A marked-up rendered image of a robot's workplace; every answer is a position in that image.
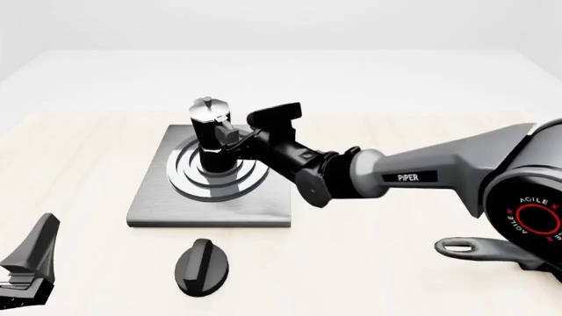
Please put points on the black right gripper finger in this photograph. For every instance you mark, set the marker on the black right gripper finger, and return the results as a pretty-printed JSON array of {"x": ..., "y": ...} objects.
[{"x": 240, "y": 141}]

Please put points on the grey and black right robot arm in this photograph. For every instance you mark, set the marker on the grey and black right robot arm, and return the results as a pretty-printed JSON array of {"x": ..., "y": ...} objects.
[{"x": 439, "y": 164}]

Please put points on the dark grey frying pan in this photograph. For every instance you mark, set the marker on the dark grey frying pan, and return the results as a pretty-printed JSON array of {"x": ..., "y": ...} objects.
[{"x": 478, "y": 248}]

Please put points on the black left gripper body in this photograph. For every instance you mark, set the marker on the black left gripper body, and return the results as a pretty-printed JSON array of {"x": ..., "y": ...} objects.
[{"x": 24, "y": 294}]

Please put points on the flat black stove plate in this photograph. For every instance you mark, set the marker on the flat black stove plate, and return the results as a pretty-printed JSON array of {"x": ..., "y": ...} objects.
[{"x": 175, "y": 207}]

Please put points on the silver and black moka pot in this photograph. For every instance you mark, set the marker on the silver and black moka pot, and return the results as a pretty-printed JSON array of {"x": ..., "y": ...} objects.
[{"x": 206, "y": 145}]

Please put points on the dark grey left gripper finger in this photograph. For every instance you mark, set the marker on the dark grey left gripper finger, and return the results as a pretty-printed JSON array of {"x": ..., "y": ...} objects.
[{"x": 37, "y": 250}]

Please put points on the round black stove knob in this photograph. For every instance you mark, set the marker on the round black stove knob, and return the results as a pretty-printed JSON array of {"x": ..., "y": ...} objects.
[{"x": 199, "y": 270}]

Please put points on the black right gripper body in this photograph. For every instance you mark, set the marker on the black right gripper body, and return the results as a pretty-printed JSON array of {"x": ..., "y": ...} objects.
[{"x": 268, "y": 148}]

